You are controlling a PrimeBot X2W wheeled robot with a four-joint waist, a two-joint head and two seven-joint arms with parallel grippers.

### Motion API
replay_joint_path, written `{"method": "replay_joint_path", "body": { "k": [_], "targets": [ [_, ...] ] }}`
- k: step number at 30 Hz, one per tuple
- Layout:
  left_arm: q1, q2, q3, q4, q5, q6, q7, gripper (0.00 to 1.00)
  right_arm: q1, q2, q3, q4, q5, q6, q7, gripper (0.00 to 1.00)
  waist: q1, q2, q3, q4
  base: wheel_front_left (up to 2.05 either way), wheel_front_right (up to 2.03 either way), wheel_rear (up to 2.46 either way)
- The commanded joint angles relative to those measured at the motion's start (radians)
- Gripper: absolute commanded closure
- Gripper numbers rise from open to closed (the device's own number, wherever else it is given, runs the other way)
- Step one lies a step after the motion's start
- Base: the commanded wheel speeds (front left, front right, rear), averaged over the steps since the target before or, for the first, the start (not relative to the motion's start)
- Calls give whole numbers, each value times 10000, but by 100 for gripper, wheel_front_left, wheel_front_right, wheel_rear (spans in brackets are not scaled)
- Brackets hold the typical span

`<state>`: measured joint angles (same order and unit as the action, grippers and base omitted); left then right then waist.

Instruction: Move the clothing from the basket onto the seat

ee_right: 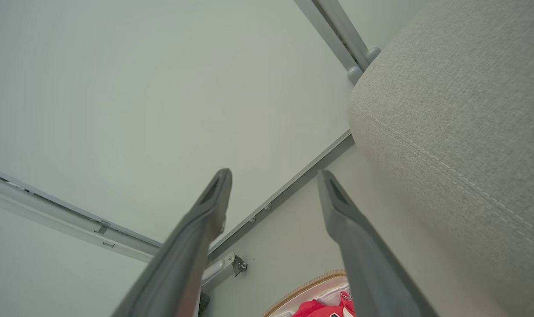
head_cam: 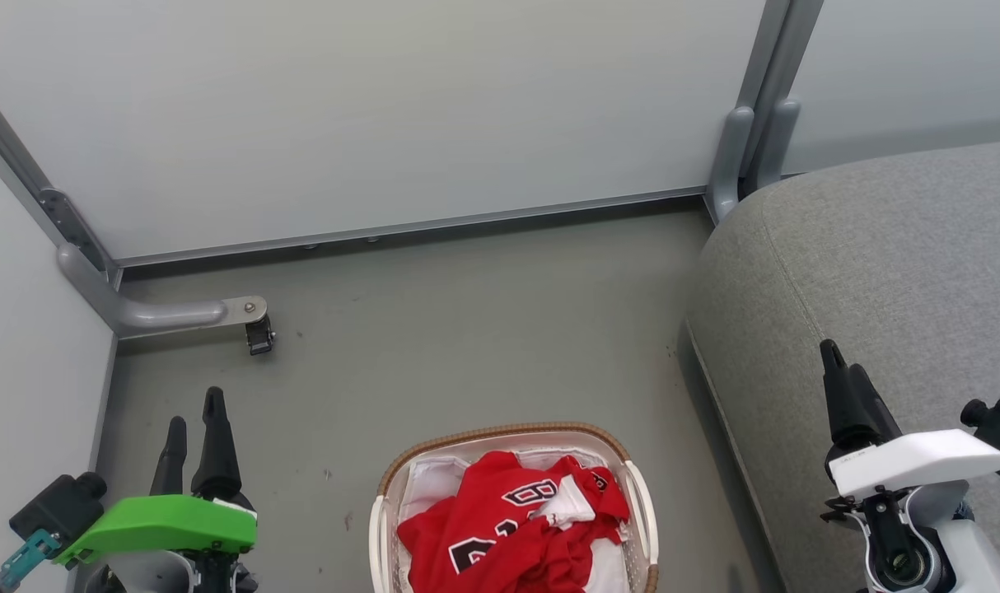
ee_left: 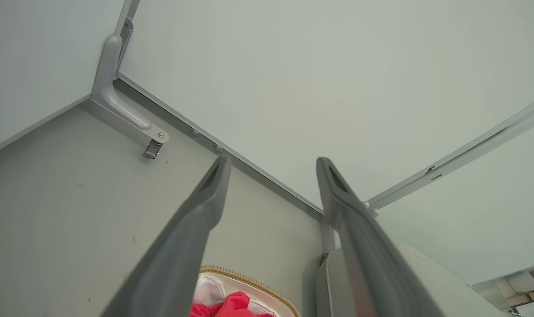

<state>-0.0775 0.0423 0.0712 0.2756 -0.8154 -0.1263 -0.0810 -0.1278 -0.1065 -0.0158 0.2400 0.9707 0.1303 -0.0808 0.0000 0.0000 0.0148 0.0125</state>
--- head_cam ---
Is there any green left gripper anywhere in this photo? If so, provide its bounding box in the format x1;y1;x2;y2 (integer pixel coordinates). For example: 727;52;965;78
54;386;259;567

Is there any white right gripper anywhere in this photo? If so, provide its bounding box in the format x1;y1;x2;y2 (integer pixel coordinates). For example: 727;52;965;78
819;339;1000;593

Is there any red and white jersey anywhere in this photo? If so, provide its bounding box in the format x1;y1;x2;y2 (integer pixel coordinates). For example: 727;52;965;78
396;450;631;593

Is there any grey fabric sofa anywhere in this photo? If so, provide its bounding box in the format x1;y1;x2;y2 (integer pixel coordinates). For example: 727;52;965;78
683;138;1000;593

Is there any black partition caster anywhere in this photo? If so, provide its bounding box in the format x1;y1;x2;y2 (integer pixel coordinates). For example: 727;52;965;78
245;316;276;357

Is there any white laundry basket wicker rim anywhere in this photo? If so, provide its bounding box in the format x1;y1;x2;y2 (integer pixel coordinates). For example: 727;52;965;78
368;422;660;593

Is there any grey partition post with foot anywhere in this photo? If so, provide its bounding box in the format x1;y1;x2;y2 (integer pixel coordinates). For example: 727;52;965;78
0;72;269;340

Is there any teal cable connector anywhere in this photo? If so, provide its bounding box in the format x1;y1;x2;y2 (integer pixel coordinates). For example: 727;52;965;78
0;529;63;593

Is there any grey partition corner post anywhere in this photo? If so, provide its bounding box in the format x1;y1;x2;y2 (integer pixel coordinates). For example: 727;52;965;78
704;0;826;226

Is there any grey partition bottom rail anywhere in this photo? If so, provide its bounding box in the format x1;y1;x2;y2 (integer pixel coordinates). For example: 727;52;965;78
114;186;708;268

